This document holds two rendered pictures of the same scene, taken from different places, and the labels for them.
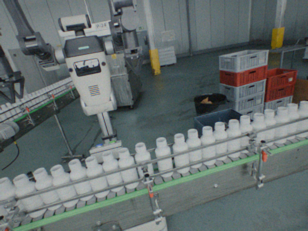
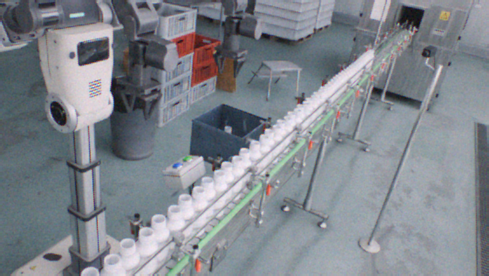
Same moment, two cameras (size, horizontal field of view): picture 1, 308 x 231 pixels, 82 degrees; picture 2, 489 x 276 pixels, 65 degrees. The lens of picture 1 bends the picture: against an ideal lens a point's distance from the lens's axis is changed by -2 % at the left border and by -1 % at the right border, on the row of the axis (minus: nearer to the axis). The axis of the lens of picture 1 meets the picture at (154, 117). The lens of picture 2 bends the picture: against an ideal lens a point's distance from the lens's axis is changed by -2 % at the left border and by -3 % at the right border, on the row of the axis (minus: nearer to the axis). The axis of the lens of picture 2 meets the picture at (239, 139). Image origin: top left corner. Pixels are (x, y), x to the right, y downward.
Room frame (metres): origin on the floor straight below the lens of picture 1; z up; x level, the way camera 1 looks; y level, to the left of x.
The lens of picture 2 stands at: (-0.11, 1.10, 1.86)
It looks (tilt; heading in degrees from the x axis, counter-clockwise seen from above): 28 degrees down; 305
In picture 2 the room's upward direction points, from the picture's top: 9 degrees clockwise
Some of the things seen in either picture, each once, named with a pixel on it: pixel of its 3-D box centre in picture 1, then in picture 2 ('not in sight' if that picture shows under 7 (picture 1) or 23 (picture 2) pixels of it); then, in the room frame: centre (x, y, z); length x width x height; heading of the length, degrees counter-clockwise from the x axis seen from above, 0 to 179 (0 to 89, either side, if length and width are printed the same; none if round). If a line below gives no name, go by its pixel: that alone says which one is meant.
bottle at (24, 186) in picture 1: (30, 195); (173, 231); (0.50, 0.49, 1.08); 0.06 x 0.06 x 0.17
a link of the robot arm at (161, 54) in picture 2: not in sight; (154, 42); (0.62, 0.48, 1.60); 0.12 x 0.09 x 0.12; 10
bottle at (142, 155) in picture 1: (144, 162); (242, 169); (0.57, 0.07, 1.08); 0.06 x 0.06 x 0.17
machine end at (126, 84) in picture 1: (110, 67); not in sight; (4.99, 0.96, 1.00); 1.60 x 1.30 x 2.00; 172
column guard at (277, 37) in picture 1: (276, 40); not in sight; (8.76, -6.35, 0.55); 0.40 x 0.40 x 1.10; 10
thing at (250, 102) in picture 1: (241, 99); (161, 84); (2.82, -1.52, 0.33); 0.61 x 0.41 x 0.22; 106
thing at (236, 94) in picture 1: (241, 87); (161, 64); (2.82, -1.52, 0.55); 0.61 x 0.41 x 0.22; 107
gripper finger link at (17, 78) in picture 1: (13, 87); (134, 98); (0.67, 0.49, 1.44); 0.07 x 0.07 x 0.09; 10
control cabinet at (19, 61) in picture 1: (25, 81); not in sight; (5.76, 3.78, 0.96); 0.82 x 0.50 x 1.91; 172
